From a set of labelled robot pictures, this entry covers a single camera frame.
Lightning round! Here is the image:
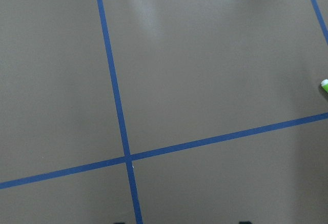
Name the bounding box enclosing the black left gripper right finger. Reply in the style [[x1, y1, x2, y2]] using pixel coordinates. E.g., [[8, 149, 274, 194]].
[[238, 221, 253, 224]]

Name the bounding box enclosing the green highlighter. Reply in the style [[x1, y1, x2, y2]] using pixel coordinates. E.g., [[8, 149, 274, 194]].
[[320, 79, 328, 92]]

